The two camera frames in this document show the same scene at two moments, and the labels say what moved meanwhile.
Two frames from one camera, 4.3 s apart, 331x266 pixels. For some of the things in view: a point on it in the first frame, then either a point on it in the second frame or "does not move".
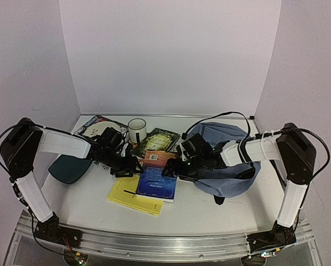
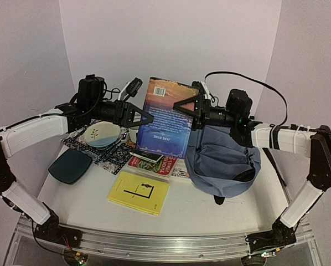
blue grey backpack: [232, 182] does not move
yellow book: [123, 192] does not move
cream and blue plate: [96, 129] does not move
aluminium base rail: [160, 245] does not move
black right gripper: [180, 167] -> [205, 109]
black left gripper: [130, 167] -> [124, 113]
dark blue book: [153, 184] -> [169, 131]
